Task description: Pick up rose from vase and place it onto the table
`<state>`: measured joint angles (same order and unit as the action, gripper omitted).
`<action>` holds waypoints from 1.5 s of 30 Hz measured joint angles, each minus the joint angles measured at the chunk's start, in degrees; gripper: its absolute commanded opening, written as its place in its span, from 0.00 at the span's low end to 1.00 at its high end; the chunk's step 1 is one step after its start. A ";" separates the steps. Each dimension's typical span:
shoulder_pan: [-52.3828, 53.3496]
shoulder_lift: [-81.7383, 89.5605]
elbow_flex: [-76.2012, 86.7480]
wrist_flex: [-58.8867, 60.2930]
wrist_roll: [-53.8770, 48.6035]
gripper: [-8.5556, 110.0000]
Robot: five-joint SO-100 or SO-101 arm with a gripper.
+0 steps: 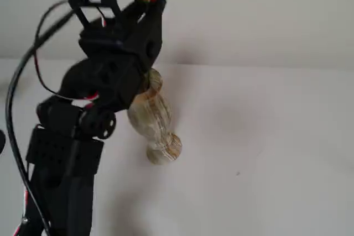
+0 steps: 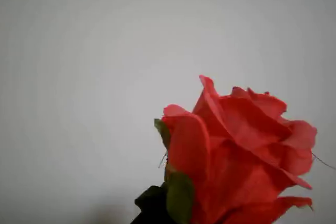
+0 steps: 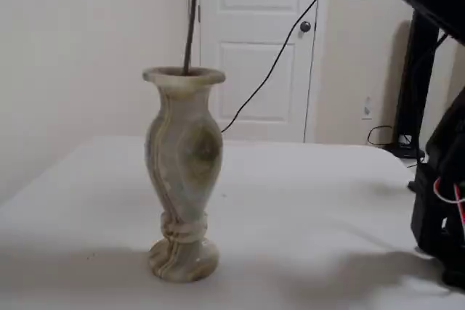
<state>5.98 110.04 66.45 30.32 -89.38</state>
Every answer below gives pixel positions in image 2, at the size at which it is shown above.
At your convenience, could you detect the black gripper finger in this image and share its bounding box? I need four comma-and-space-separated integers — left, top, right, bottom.
130, 182, 170, 224

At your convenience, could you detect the red rose with stem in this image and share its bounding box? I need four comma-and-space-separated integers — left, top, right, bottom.
154, 74, 336, 224

